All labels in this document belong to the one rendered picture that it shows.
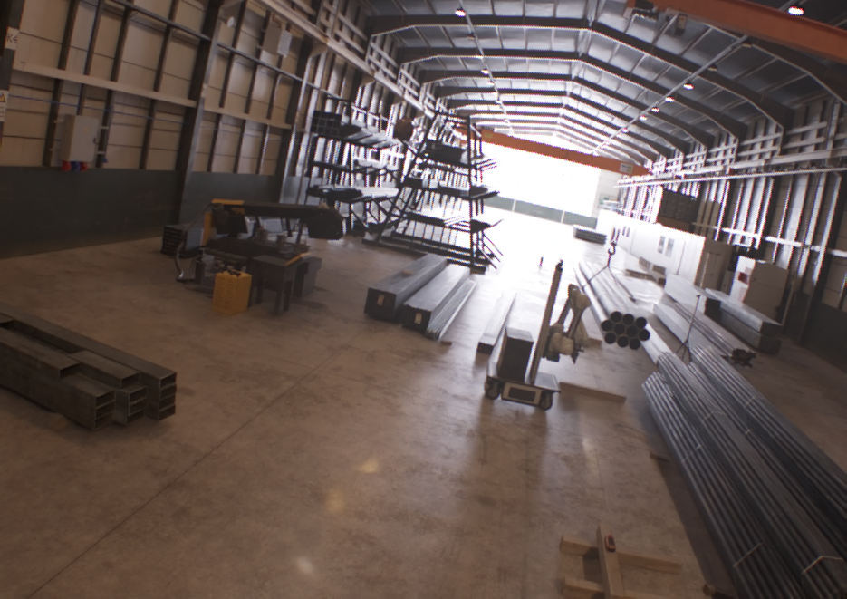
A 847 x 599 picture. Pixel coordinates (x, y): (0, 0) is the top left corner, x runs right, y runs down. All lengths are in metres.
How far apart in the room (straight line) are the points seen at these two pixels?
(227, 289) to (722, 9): 9.15
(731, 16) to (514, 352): 6.89
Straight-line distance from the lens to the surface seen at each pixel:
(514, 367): 7.91
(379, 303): 10.57
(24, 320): 6.71
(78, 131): 11.82
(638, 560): 5.26
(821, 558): 4.59
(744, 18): 11.64
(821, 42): 12.08
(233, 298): 9.40
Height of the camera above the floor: 2.58
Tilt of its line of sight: 9 degrees down
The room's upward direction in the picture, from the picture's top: 12 degrees clockwise
